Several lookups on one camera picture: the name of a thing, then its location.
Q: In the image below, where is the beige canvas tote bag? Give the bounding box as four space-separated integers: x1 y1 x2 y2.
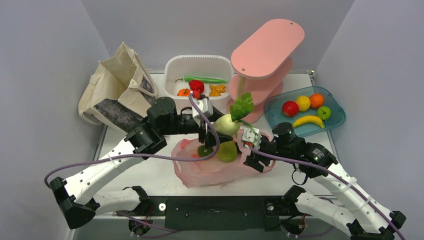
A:
78 43 159 133

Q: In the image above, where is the white plastic tub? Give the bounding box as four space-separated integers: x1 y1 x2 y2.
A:
162 55 234 111

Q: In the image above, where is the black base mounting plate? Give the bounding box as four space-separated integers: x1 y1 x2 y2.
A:
118 195 302 231

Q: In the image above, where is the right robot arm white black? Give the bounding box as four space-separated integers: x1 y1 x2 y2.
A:
240 122 406 240

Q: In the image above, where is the green apple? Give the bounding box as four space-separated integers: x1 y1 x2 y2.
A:
316 106 332 121

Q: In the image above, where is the red bell pepper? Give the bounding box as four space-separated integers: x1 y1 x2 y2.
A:
188 79 205 94

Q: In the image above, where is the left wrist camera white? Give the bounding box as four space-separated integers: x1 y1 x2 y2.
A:
192 98 214 126

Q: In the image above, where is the white radish with leaves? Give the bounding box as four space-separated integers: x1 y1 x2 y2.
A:
213 92 254 136

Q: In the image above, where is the small orange pumpkin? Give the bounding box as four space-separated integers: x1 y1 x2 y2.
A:
177 88 193 97

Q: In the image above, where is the pink three-tier shelf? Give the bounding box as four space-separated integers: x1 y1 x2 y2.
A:
227 19 305 123

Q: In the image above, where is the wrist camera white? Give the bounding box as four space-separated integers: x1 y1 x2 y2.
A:
241 127 262 149
192 98 214 126

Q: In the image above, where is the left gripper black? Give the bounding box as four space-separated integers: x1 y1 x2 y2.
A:
161 105 233 146

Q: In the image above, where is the yellow lemon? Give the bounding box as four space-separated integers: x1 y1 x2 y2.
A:
295 95 311 112

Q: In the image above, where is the teal plastic tray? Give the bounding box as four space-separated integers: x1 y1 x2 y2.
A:
263 86 346 138

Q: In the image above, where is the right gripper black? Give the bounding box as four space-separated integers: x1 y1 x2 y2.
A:
244 136 294 171

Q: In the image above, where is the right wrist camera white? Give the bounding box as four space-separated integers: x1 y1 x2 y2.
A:
241 127 262 149

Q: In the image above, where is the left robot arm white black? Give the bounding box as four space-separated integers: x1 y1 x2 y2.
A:
44 95 233 229

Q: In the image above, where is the yellow banana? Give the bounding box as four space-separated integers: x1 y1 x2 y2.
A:
292 115 325 128

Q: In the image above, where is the red apple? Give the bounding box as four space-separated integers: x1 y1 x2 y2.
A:
281 100 299 118

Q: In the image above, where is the small green lime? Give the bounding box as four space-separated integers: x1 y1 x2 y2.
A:
197 145 214 158

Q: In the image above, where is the orange fruit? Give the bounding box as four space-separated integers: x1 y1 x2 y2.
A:
309 93 325 109

